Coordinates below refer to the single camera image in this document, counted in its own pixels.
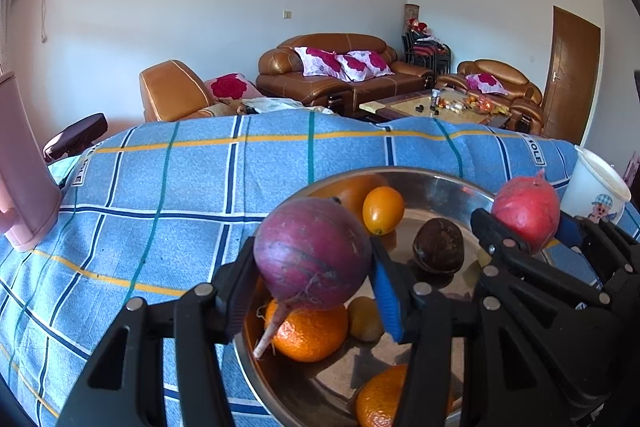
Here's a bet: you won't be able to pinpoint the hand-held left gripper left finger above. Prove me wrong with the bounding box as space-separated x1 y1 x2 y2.
57 237 261 427

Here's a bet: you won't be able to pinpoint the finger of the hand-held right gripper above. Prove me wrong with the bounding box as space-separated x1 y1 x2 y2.
470 207 601 308
557 214 640 293

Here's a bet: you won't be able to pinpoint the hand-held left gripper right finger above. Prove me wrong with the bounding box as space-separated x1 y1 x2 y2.
370 247 571 427

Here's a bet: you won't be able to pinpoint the red round radish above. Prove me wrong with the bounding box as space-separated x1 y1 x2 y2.
491 172 561 254

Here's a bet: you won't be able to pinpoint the dark brown round fruit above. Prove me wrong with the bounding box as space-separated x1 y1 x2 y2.
412 218 464 275

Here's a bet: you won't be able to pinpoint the bumpy orange tangerine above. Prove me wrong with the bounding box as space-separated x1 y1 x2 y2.
265 299 349 363
355 363 456 427

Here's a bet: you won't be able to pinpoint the purple round radish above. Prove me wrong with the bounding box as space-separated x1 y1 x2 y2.
252 198 373 360

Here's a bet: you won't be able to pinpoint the smooth orange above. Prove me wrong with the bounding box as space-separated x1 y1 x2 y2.
362 186 406 236

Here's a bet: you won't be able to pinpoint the stainless steel bowl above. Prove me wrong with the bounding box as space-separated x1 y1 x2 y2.
234 167 576 427

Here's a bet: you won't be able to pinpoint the white cartoon cup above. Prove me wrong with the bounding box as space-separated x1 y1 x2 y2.
560 145 632 225

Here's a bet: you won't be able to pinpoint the blue plaid blanket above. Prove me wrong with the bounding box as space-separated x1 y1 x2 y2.
0 111 640 427

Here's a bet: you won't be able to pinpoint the brown leather small sofa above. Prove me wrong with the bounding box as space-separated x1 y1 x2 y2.
435 59 544 135

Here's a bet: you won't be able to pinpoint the small white red flower pillow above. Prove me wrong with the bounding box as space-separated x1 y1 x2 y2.
465 73 510 96

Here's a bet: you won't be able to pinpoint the wooden coffee table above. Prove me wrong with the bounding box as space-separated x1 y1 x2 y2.
359 89 513 128

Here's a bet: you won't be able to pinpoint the brown wooden door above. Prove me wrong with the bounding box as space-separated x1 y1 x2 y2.
541 5 602 145

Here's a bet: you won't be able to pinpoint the white cloth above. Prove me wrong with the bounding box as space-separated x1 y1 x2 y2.
240 97 306 112

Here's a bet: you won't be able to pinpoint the brown leather armchair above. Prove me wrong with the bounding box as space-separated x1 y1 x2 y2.
139 60 236 122

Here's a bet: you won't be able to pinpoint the stacked dark chairs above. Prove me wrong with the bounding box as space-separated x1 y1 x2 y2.
401 27 452 75

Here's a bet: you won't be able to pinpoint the brown leather long sofa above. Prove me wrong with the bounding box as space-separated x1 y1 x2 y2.
255 34 435 108

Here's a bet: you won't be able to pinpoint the dark padded stool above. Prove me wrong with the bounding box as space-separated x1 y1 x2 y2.
42 113 108 162

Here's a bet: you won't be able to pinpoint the white pillow with red flowers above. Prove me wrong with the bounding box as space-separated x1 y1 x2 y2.
294 46 348 80
334 51 393 82

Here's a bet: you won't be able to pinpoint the pink electric kettle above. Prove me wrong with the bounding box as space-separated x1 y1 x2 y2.
0 71 62 253

